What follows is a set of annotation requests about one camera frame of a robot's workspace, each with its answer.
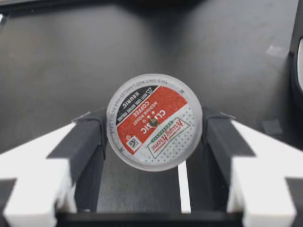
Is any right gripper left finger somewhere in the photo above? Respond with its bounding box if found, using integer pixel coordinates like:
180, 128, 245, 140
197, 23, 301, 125
0, 108, 107, 227

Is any coffee machine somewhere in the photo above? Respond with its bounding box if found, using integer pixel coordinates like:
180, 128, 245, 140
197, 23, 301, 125
287, 0, 303, 94

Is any black frame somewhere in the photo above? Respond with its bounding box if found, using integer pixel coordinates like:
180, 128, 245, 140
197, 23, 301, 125
0, 0, 199, 18

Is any coffee capsule with foil lid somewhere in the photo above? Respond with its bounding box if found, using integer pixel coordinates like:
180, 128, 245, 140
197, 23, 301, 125
106, 73, 204, 171

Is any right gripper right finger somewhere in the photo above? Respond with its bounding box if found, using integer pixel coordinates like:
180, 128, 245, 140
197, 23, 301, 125
202, 107, 303, 227

